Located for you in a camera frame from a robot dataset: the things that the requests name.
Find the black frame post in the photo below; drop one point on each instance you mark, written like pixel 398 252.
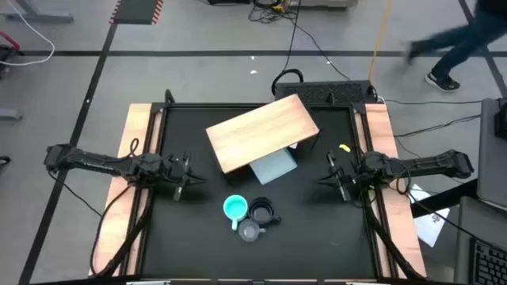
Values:
pixel 169 98

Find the light blue box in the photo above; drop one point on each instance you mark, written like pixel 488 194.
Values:
pixel 273 168

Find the wooden side plank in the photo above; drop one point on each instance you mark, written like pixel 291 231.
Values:
pixel 380 126
pixel 134 122

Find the person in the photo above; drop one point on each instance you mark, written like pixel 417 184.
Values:
pixel 467 35

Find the black table frame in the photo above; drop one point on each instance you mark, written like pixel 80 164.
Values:
pixel 198 105

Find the black keyboard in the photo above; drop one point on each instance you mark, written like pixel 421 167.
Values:
pixel 491 265

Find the black mat with striped edges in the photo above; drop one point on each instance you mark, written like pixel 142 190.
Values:
pixel 136 11

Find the small clear glass mug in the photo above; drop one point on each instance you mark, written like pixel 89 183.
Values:
pixel 248 230

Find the teal mug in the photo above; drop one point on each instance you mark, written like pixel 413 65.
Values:
pixel 235 206

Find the grey metal stand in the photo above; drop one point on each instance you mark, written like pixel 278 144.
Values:
pixel 39 17

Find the grey desk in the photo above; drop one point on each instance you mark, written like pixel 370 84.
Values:
pixel 463 245

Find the yellow tape tag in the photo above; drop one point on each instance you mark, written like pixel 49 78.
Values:
pixel 344 148

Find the white paper sheet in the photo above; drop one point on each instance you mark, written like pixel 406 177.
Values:
pixel 431 225

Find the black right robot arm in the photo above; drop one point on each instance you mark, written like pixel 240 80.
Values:
pixel 428 163

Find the dark speckled enamel mug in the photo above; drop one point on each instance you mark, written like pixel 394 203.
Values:
pixel 261 211

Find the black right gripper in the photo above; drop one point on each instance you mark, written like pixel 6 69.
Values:
pixel 346 174

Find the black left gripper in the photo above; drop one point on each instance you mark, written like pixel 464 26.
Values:
pixel 174 170

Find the small white label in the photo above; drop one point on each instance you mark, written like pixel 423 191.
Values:
pixel 293 146

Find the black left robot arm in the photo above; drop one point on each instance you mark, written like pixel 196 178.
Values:
pixel 91 161

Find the black desk bar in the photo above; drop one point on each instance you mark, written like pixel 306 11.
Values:
pixel 443 200

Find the grey side table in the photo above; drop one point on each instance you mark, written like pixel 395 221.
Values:
pixel 491 166

